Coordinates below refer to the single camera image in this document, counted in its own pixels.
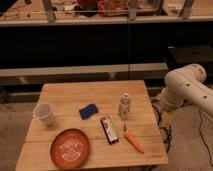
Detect wooden folding table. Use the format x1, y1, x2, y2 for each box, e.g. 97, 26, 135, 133
16, 80, 168, 171

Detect small white bottle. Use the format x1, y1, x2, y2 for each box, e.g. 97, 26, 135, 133
119, 93, 131, 120

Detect orange patterned plate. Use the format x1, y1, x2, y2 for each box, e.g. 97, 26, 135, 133
50, 128, 90, 170

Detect black floor cables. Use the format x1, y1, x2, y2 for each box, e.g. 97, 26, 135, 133
151, 103, 213, 168

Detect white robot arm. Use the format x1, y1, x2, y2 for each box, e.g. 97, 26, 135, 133
159, 64, 213, 118

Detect blue sponge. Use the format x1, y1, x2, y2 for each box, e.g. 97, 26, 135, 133
79, 103, 98, 120

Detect orange toy carrot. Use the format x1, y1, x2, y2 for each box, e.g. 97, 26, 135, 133
124, 126, 144, 153

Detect black box on shelf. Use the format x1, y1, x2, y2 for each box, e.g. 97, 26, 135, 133
165, 45, 213, 73

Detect translucent plastic cup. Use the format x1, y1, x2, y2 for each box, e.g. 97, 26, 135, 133
33, 103, 53, 126

